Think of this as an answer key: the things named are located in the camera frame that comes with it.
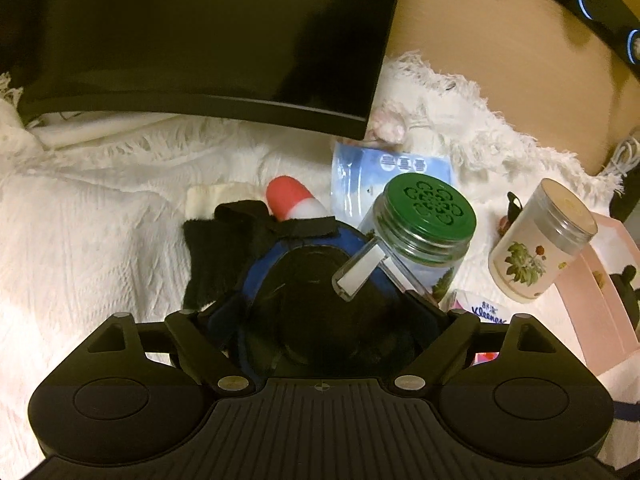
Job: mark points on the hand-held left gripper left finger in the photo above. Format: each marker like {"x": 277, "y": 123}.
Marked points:
{"x": 194, "y": 341}

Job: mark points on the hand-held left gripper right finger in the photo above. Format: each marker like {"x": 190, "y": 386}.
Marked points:
{"x": 442, "y": 342}

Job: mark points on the black and blue soft brace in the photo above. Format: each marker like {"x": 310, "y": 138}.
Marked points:
{"x": 310, "y": 305}

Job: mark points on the pink box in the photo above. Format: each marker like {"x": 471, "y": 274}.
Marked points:
{"x": 600, "y": 320}

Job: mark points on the pink fuzzy plush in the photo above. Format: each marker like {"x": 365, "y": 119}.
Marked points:
{"x": 390, "y": 122}

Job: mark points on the white tissue pack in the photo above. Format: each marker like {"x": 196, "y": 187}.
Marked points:
{"x": 477, "y": 310}

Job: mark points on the clear plastic tab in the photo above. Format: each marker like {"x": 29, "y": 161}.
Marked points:
{"x": 356, "y": 271}

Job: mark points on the glass jar with green lid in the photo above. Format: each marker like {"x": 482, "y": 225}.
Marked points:
{"x": 425, "y": 230}

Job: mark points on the frosted jar with flower print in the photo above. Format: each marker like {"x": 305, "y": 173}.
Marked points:
{"x": 542, "y": 242}

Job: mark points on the white knit blanket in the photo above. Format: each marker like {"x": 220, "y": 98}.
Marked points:
{"x": 100, "y": 220}

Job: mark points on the red and white capsule plush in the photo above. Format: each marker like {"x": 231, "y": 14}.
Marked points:
{"x": 292, "y": 200}

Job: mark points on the blue wet wipes pack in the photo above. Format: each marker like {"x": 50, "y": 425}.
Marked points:
{"x": 357, "y": 180}

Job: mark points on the black round-eared figure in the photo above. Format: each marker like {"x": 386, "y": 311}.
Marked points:
{"x": 626, "y": 290}

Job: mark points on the black monitor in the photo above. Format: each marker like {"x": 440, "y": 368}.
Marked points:
{"x": 200, "y": 40}

